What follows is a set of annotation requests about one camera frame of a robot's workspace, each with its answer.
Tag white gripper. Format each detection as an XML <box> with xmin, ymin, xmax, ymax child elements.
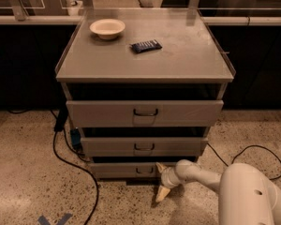
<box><xmin>155</xmin><ymin>162</ymin><xmax>182</xmax><ymax>203</ymax></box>

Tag grey bottom drawer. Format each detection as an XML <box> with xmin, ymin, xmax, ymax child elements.
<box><xmin>90</xmin><ymin>162</ymin><xmax>160</xmax><ymax>179</ymax></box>

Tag grey drawer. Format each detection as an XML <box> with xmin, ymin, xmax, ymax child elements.
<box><xmin>67</xmin><ymin>100</ymin><xmax>223</xmax><ymax>128</ymax></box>
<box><xmin>90</xmin><ymin>162</ymin><xmax>160</xmax><ymax>179</ymax></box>
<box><xmin>81</xmin><ymin>137</ymin><xmax>208</xmax><ymax>157</ymax></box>

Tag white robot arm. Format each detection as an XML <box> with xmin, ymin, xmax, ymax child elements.
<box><xmin>155</xmin><ymin>159</ymin><xmax>281</xmax><ymax>225</ymax></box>

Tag grey middle drawer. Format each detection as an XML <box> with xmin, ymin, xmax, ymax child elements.
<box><xmin>81</xmin><ymin>137</ymin><xmax>208</xmax><ymax>157</ymax></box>

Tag grey drawer cabinet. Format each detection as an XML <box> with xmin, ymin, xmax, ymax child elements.
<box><xmin>56</xmin><ymin>8</ymin><xmax>235</xmax><ymax>167</ymax></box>

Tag grey top drawer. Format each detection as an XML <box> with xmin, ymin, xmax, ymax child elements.
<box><xmin>67</xmin><ymin>100</ymin><xmax>223</xmax><ymax>128</ymax></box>

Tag blue box behind cabinet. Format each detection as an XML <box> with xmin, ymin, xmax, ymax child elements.
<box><xmin>70</xmin><ymin>128</ymin><xmax>81</xmax><ymax>148</ymax></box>

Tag black power plug block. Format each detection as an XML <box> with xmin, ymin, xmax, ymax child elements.
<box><xmin>54</xmin><ymin>107</ymin><xmax>68</xmax><ymax>132</ymax></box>

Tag blue tape cross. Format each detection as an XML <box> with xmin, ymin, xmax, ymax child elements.
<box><xmin>37</xmin><ymin>213</ymin><xmax>73</xmax><ymax>225</ymax></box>

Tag dark blue snack packet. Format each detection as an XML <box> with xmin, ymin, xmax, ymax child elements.
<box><xmin>130</xmin><ymin>39</ymin><xmax>162</xmax><ymax>53</ymax></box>

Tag white bowl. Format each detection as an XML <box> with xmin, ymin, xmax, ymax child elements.
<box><xmin>90</xmin><ymin>19</ymin><xmax>126</xmax><ymax>40</ymax></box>

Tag black cable left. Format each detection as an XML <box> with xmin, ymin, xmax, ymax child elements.
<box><xmin>7</xmin><ymin>108</ymin><xmax>100</xmax><ymax>225</ymax></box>

